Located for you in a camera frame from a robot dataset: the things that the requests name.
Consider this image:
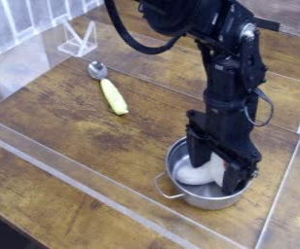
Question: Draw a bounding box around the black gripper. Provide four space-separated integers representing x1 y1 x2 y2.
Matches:
186 110 263 196

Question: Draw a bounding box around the brown and white plush mushroom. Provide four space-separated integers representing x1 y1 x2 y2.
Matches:
176 153 225 187

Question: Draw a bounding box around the silver pot with handles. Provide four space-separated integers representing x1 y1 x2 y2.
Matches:
156 137 252 210

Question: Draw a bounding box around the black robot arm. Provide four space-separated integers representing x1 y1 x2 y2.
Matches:
140 0 268 195

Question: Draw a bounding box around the clear acrylic front barrier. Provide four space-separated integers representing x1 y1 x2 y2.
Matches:
0 124 248 249

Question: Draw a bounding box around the black bar on table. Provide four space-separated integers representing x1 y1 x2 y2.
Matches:
255 18 280 32

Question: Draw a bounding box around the clear acrylic triangular stand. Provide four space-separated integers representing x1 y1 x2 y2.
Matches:
58 21 98 57

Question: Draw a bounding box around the spoon with yellow handle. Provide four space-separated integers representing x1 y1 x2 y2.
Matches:
88 61 129 115

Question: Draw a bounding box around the black cable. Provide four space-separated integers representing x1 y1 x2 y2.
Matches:
104 0 184 55

